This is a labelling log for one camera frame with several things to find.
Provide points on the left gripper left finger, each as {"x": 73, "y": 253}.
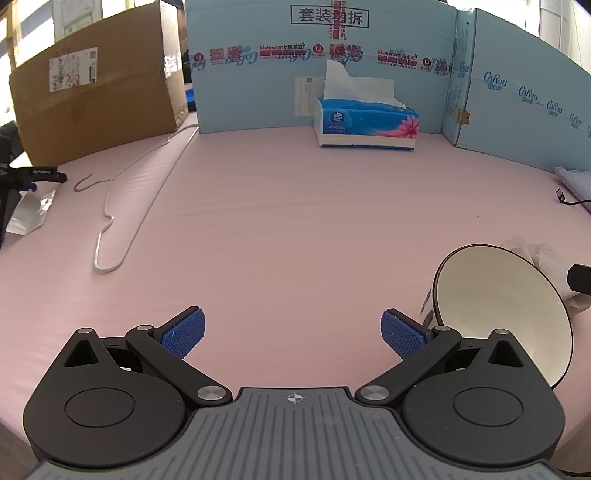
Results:
{"x": 163, "y": 349}

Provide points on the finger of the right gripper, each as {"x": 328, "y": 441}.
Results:
{"x": 579, "y": 279}

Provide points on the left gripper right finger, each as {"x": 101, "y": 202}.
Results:
{"x": 423, "y": 352}

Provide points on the white tissue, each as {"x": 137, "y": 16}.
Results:
{"x": 546, "y": 260}

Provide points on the white ceramic bowl black rim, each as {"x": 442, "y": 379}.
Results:
{"x": 480, "y": 288}

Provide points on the folded lavender cloth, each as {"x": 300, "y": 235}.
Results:
{"x": 577, "y": 183}

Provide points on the clear plastic bag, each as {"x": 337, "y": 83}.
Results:
{"x": 30, "y": 212}

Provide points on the light blue foam board partition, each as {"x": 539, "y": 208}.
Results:
{"x": 484, "y": 83}

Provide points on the blue tissue box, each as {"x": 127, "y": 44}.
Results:
{"x": 363, "y": 112}

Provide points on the brown cardboard box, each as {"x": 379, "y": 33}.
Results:
{"x": 113, "y": 82}

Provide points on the white wire clothes hanger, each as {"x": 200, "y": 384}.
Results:
{"x": 118, "y": 213}

